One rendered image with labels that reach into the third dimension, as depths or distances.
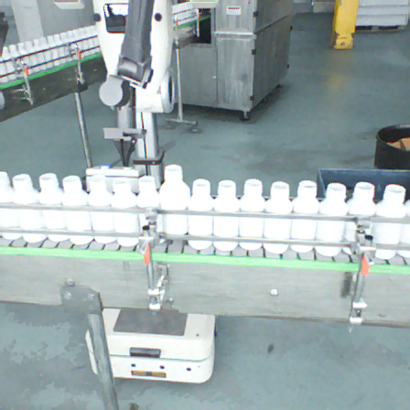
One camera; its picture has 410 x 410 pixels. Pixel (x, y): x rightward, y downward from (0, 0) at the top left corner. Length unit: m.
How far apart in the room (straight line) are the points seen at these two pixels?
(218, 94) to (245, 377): 3.33
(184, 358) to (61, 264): 0.88
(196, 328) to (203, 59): 3.37
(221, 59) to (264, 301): 3.78
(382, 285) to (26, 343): 1.72
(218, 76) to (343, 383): 3.40
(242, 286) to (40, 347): 1.42
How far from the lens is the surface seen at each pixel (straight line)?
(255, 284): 1.04
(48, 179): 1.04
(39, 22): 6.83
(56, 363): 2.20
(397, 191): 1.01
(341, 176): 1.56
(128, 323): 1.91
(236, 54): 4.58
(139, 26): 1.07
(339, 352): 2.19
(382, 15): 10.36
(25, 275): 1.17
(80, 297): 1.15
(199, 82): 4.81
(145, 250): 0.90
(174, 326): 1.87
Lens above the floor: 1.61
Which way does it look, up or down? 30 degrees down
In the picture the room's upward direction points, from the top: 2 degrees counter-clockwise
